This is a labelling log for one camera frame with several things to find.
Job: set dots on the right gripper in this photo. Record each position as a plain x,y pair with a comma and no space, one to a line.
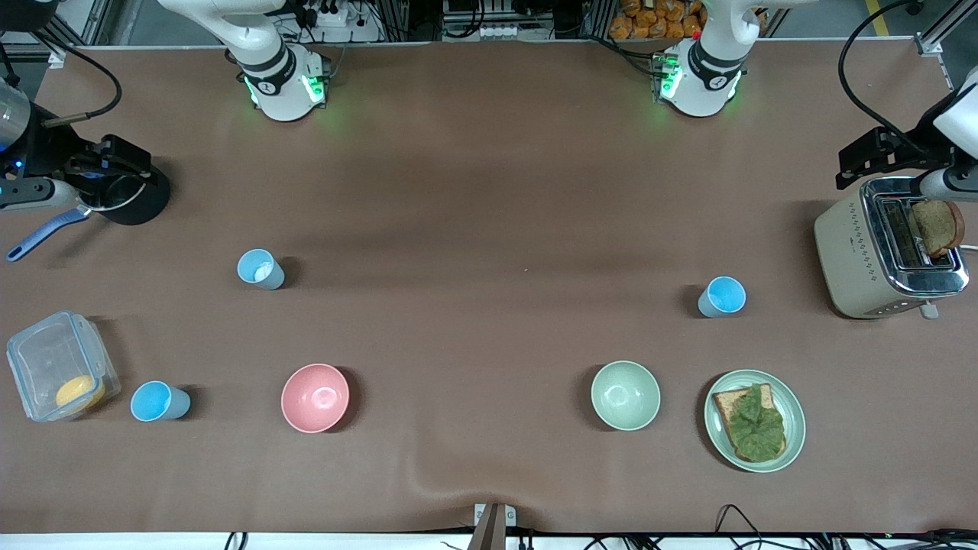
52,151

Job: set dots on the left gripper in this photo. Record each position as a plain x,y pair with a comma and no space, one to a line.
914,146

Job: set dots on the light blue plastic cup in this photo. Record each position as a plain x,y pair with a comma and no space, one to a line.
722,297
260,269
157,402

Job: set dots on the dark brown bread slice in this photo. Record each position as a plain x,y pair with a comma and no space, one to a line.
938,228

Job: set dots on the beige chrome toaster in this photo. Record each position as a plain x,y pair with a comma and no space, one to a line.
848,260

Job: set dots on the clear plastic food container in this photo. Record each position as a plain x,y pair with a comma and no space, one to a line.
46,359

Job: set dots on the yellow round food piece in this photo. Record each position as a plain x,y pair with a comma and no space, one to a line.
79,392

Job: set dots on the bag of orange snacks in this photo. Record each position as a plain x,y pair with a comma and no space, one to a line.
657,19

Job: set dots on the white power strip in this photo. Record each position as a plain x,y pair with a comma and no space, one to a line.
328,14

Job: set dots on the pale green plate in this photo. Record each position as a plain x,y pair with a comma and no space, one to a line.
795,416

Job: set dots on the brown toast slice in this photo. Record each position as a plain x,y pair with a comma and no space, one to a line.
726,401

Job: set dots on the green lettuce leaf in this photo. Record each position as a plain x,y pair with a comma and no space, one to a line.
756,428

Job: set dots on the pink bowl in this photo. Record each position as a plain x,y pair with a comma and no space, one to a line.
315,398

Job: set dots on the pale green bowl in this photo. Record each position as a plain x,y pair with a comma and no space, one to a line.
625,396

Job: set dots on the metal table corner bracket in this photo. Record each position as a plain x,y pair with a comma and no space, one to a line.
56,59
928,43

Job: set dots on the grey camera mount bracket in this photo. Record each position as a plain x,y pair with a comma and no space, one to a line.
489,527

